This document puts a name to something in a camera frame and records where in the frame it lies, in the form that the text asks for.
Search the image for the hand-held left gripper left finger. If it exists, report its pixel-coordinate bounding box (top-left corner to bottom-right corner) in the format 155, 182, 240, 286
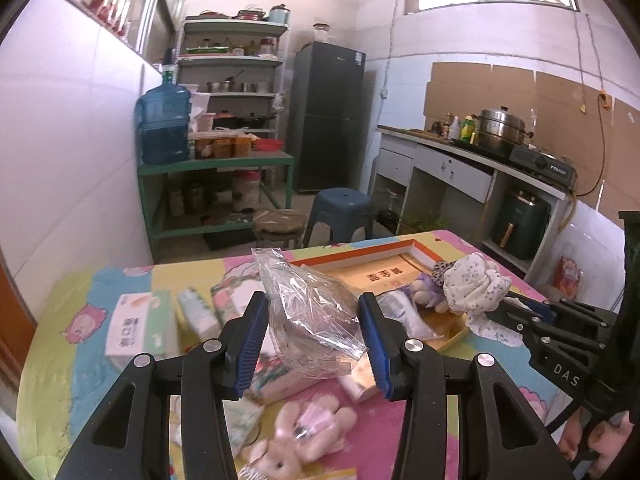
55, 291, 269, 480

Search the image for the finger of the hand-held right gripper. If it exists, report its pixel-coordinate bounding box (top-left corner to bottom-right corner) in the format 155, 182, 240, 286
512, 320, 539, 347
497, 296, 557, 322

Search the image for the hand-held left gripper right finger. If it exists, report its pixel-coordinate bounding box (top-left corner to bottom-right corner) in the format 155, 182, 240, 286
358, 291, 576, 480

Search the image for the long white tissue pack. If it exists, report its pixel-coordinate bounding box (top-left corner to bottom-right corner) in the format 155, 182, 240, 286
377, 290, 433, 338

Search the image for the small green-white tissue pack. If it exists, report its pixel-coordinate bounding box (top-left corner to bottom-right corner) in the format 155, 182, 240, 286
177, 287, 221, 341

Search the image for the white floral scrunchie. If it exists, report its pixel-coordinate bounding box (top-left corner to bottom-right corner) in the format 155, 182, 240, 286
442, 254, 523, 350

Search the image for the clear plastic bag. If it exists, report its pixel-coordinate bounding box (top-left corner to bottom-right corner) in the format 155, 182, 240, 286
251, 247, 368, 380

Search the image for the golden cardboard box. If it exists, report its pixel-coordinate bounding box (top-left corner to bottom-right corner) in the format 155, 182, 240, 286
290, 239, 473, 403

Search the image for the beige plush toy purple dress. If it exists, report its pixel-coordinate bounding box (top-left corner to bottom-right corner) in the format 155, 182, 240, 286
410, 280, 451, 313

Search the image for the pink plush rabbit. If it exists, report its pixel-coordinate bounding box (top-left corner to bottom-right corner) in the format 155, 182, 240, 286
247, 394, 358, 478

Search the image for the leopard print scrunchie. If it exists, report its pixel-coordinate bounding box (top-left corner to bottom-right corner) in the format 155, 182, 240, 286
431, 259, 453, 288

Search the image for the person's right hand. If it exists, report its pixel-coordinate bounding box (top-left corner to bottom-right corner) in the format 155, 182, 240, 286
557, 407, 636, 476

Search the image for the red snack bag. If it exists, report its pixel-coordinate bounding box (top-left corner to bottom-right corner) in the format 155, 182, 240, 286
556, 255, 586, 293

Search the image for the green air fryer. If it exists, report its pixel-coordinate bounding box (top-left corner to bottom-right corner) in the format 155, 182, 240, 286
490, 187, 552, 261

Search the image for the white cardboard box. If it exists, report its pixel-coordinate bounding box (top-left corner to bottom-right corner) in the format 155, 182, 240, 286
105, 291, 181, 361

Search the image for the round cushioned stool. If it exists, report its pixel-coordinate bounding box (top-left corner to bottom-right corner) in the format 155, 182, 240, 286
250, 208, 307, 251

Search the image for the dark gas stove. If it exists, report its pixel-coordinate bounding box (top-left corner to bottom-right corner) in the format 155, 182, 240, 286
507, 142, 578, 191

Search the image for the blue plastic stool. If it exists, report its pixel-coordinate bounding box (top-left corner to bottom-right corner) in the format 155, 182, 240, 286
302, 187, 376, 248

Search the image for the large jar red lid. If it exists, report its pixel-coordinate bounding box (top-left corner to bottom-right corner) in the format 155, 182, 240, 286
232, 170, 263, 211

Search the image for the grey kitchen counter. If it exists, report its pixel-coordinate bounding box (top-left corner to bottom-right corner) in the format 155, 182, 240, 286
370, 125, 583, 281

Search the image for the steel steamer pot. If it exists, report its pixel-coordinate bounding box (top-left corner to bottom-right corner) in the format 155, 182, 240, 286
475, 106, 533, 151

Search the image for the green metal table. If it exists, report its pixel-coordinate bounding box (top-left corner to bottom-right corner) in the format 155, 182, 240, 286
137, 150, 297, 263

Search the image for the colourful printed blanket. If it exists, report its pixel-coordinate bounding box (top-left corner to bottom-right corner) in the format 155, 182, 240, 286
17, 230, 591, 480

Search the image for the black frying pan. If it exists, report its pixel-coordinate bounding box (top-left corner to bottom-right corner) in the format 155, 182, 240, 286
240, 112, 278, 130

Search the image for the dark grey fridge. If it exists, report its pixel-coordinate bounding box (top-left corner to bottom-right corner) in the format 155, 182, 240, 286
287, 41, 367, 195

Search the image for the blue water jug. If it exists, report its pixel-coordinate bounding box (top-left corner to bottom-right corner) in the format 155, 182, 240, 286
134, 62, 193, 165

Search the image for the white shelf rack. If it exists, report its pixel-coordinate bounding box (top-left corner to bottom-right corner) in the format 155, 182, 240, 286
177, 17, 292, 141

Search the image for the row of red sauce bottles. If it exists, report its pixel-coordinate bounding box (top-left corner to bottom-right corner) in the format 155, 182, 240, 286
92, 0, 133, 36

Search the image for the cardboard wall sheet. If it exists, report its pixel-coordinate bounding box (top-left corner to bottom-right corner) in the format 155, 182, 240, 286
424, 60, 640, 221

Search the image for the red-brown door frame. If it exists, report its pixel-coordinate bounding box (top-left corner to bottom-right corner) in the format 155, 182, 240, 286
0, 255, 38, 411

